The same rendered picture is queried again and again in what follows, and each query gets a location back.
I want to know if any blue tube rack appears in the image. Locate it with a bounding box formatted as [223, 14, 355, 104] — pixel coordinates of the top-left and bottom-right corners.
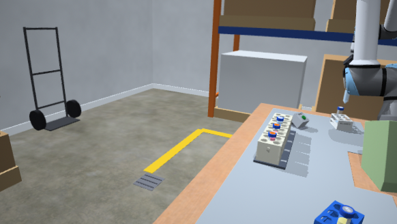
[314, 200, 364, 224]

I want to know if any white bucket adapter with holes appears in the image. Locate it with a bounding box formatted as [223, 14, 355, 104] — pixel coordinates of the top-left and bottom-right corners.
[263, 125, 288, 137]
[272, 113, 293, 133]
[255, 133, 284, 165]
[268, 119, 290, 141]

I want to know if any grey flat mat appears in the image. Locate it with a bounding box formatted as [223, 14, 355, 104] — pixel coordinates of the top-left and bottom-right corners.
[195, 108, 397, 224]

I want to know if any light grey tube rack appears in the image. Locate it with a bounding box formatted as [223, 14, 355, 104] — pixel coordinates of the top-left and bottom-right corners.
[330, 113, 353, 131]

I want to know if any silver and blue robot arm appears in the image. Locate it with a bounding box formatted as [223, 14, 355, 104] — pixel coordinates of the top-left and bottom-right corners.
[343, 0, 397, 121]

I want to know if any grey sloped desk with green button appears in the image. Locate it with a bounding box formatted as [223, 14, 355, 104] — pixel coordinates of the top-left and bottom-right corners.
[291, 112, 310, 130]

